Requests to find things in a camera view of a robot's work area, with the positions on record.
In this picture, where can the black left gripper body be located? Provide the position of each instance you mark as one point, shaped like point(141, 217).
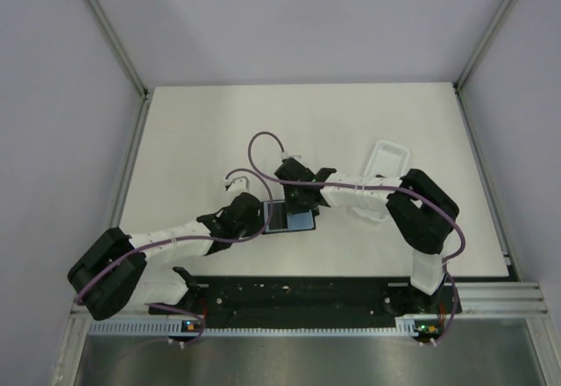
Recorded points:
point(250, 229)

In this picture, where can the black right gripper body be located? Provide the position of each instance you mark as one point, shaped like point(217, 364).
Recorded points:
point(294, 202)

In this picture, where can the black leather card holder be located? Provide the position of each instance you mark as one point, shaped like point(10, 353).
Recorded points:
point(298, 222)

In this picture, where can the black credit card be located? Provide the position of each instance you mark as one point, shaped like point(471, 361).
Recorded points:
point(278, 217)

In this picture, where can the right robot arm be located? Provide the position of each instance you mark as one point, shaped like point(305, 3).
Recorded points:
point(422, 212)

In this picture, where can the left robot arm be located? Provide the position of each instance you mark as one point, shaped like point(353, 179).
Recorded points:
point(122, 271)

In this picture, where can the white plastic basket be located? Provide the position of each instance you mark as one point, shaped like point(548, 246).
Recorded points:
point(390, 160)

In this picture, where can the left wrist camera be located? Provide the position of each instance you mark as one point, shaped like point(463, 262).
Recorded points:
point(237, 185)

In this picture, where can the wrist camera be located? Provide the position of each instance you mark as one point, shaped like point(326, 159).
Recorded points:
point(285, 155)
point(237, 185)

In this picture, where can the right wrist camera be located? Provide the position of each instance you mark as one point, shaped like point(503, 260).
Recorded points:
point(285, 155)

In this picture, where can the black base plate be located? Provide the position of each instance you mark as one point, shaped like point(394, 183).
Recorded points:
point(291, 302)

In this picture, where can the aluminium frame rail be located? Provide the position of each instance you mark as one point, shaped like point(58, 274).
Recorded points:
point(501, 300)

